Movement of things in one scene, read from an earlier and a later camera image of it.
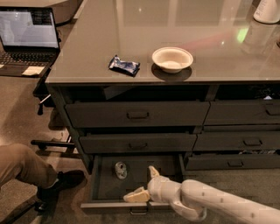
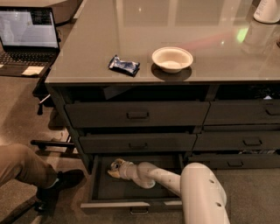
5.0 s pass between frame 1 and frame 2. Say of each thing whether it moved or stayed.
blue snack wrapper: stayed
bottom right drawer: stayed
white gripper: moved
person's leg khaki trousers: stayed
